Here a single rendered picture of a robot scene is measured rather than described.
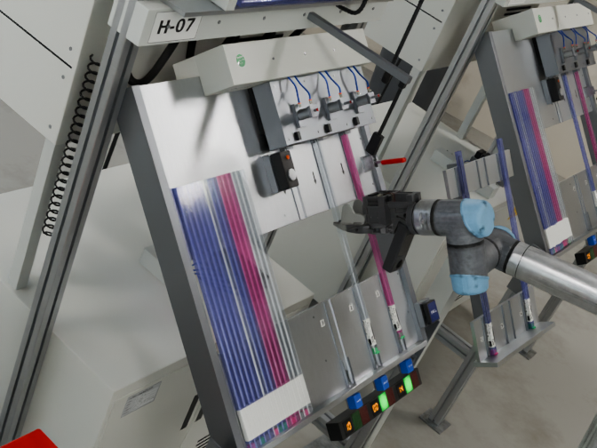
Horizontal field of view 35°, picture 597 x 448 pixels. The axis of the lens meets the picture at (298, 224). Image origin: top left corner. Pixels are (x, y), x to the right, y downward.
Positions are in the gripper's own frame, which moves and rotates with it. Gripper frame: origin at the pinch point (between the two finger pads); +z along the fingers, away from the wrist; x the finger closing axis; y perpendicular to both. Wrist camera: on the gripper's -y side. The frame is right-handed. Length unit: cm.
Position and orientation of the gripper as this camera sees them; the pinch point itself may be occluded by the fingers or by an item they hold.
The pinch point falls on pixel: (341, 226)
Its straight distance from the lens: 207.6
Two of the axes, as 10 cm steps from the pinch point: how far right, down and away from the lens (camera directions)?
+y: -1.2, -9.7, -1.9
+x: -5.9, 2.2, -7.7
